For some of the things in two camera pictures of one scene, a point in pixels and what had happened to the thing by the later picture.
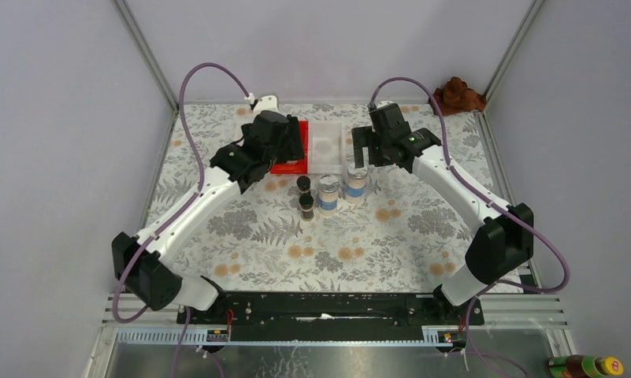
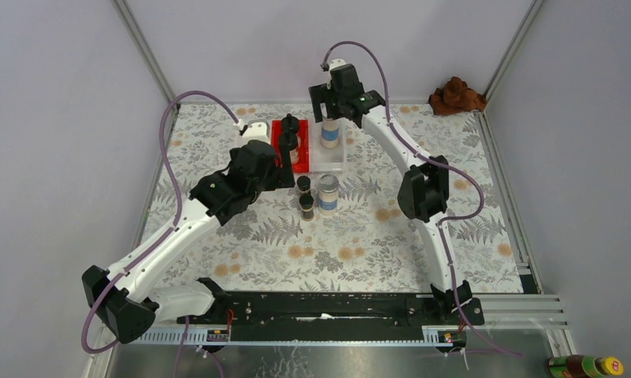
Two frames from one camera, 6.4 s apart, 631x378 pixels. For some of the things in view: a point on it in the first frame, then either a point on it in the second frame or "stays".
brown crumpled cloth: (457, 98) stays
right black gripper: (365, 137) to (321, 94)
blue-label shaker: (355, 186) to (329, 133)
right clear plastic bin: (326, 146) stays
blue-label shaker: (328, 195) stays
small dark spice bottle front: (306, 205) stays
